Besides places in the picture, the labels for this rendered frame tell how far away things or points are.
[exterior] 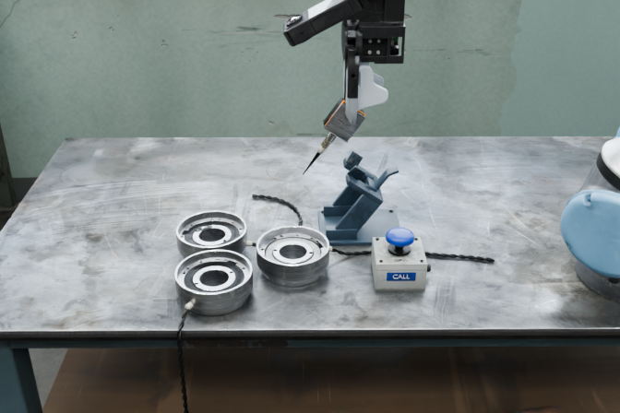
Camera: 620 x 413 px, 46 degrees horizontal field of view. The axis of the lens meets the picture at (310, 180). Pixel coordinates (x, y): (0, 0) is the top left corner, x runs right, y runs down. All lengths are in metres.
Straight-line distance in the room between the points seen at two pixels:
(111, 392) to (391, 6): 0.75
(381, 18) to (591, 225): 0.39
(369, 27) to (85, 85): 1.88
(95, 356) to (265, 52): 1.52
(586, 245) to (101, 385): 0.80
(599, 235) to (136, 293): 0.61
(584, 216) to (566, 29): 1.89
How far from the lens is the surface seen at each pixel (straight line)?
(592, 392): 1.32
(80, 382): 1.31
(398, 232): 1.02
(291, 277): 1.02
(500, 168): 1.40
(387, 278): 1.02
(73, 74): 2.76
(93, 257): 1.14
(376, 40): 1.02
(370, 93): 1.04
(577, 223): 0.90
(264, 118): 2.70
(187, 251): 1.07
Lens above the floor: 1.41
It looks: 28 degrees down
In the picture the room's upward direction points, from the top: straight up
